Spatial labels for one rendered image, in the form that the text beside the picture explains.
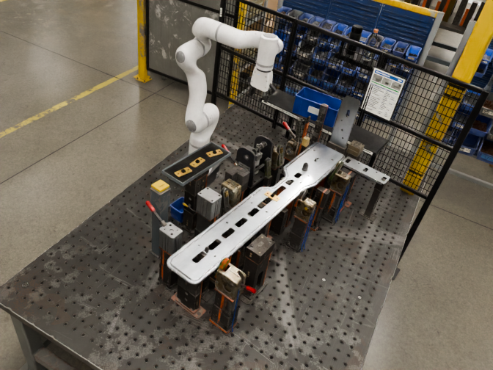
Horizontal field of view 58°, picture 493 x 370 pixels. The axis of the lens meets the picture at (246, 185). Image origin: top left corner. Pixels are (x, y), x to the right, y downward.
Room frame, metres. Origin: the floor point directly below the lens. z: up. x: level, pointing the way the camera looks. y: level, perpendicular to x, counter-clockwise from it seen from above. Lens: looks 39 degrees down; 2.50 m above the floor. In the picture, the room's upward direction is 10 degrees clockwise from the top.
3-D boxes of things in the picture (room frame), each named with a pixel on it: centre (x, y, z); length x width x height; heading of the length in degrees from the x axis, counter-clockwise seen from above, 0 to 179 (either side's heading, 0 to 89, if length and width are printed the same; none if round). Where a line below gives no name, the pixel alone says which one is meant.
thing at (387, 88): (2.63, -0.75, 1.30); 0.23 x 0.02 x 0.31; 59
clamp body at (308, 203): (1.77, -0.33, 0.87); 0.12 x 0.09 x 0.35; 59
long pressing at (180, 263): (1.78, -0.14, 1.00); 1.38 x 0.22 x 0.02; 149
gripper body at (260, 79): (2.03, 0.01, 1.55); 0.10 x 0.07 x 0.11; 59
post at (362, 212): (2.14, -0.79, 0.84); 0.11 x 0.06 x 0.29; 59
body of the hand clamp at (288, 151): (2.29, -0.24, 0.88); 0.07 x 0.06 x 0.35; 59
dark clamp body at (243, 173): (1.88, 0.04, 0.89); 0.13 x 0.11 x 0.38; 59
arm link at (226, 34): (2.10, 0.10, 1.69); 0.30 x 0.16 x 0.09; 65
